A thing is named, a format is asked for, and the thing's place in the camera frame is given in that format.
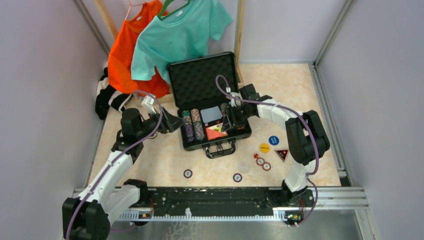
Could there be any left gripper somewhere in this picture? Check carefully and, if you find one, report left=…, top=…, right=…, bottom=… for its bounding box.
left=136, top=106, right=187, bottom=140

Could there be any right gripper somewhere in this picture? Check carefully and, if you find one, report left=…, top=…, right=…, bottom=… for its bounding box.
left=221, top=103, right=254, bottom=133

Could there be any red playing card box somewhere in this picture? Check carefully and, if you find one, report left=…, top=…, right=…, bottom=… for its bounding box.
left=205, top=123, right=228, bottom=141

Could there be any black poker set case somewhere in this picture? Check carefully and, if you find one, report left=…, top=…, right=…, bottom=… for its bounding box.
left=166, top=51, right=252, bottom=159

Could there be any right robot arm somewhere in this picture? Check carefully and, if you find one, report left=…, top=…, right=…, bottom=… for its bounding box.
left=216, top=84, right=330, bottom=206

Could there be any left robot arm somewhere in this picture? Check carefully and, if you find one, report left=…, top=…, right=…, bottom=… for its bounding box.
left=62, top=107, right=185, bottom=240

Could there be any purple chip row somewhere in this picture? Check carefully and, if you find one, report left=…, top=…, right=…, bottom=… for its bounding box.
left=184, top=125, right=196, bottom=143

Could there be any green blue chip row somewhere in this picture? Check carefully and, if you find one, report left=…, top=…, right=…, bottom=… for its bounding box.
left=181, top=110, right=193, bottom=129

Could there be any green multicolour chip row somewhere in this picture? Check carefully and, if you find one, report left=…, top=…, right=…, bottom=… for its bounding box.
left=219, top=103, right=229, bottom=116

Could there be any blue backed card deck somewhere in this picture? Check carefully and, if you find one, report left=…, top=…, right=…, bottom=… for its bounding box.
left=200, top=106, right=223, bottom=124

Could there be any yellow round button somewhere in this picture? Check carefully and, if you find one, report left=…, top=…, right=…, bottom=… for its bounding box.
left=259, top=143, right=271, bottom=154

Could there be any blue round button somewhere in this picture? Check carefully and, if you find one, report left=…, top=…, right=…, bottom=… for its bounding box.
left=268, top=135, right=280, bottom=146

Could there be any purple chip on table left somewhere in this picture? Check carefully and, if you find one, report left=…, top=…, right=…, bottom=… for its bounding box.
left=183, top=169, right=193, bottom=179

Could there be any purple chip on table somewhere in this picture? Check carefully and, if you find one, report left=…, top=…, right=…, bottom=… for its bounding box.
left=232, top=173, right=243, bottom=183
left=183, top=169, right=193, bottom=179

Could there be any purple chip on table right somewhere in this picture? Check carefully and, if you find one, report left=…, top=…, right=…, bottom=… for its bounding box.
left=232, top=173, right=243, bottom=183

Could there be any red white chip right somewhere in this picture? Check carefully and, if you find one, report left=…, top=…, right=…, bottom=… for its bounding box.
left=262, top=162, right=272, bottom=171

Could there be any red black triangle marker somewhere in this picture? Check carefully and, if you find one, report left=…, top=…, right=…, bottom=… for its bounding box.
left=275, top=149, right=289, bottom=163

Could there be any black white striped garment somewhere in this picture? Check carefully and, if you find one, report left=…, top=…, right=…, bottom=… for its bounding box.
left=94, top=62, right=132, bottom=120

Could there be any teal t-shirt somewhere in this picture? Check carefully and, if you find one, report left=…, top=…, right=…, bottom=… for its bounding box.
left=130, top=0, right=233, bottom=83

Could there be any orange t-shirt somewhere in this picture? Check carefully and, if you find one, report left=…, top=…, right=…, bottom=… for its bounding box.
left=108, top=0, right=170, bottom=98

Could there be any wooden clothes rack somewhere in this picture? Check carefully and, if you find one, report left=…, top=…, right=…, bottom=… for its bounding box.
left=84, top=0, right=246, bottom=88

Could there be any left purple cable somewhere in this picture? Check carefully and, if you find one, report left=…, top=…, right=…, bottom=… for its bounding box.
left=65, top=90, right=164, bottom=240

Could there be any purple cable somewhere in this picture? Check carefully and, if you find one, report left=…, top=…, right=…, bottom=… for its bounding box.
left=65, top=90, right=164, bottom=240
left=215, top=74, right=321, bottom=228

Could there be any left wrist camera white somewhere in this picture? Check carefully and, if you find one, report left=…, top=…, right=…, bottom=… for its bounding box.
left=141, top=95, right=157, bottom=114

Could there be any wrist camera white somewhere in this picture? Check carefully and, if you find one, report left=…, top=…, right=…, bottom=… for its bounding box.
left=225, top=87, right=242, bottom=107
left=141, top=95, right=157, bottom=114

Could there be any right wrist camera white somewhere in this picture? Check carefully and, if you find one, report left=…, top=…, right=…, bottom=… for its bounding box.
left=225, top=87, right=242, bottom=107

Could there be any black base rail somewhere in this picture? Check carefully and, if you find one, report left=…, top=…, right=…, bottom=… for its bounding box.
left=117, top=186, right=316, bottom=218

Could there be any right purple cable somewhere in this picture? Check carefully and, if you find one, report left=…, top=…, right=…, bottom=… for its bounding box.
left=215, top=74, right=321, bottom=228

